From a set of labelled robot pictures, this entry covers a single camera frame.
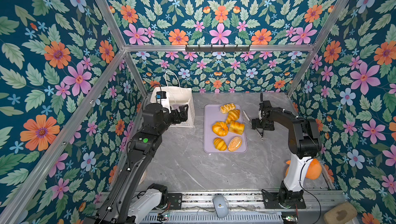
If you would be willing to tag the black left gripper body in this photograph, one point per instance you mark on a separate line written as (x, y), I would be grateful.
(175, 117)

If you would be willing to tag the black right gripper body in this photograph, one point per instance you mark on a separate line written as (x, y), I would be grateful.
(261, 123)

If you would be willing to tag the metal tongs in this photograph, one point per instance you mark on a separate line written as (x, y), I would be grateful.
(247, 117)

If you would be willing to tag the white paper bag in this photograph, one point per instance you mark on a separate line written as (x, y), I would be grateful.
(174, 97)

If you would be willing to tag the oval seeded bread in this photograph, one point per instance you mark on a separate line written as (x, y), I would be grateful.
(235, 144)

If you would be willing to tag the small striped yellow bread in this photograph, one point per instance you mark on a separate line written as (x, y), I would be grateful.
(220, 144)

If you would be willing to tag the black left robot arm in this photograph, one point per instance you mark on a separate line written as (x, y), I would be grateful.
(120, 207)

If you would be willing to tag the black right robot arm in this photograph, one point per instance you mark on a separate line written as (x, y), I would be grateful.
(304, 145)

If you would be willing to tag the square toast bread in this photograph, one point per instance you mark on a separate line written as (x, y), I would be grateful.
(236, 127)

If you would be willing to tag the striped croissant bread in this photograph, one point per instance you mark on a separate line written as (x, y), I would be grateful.
(233, 115)

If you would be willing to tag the twisted bread top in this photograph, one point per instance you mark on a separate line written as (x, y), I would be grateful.
(227, 107)

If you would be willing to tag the round pumpkin bread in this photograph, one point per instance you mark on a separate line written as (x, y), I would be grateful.
(220, 128)

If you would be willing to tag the purple cutting mat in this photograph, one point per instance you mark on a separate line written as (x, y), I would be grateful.
(212, 115)

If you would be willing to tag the orange plush toy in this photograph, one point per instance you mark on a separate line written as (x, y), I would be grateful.
(314, 170)

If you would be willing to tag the black hook rack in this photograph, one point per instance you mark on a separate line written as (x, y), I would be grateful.
(217, 48)

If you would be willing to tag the tan sponge block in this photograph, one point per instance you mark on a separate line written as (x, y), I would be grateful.
(340, 214)

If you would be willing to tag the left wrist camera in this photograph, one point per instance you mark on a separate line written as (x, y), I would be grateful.
(162, 98)

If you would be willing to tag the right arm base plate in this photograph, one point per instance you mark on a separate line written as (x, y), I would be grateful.
(284, 199)

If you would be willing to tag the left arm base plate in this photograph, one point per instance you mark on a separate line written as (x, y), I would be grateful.
(170, 201)

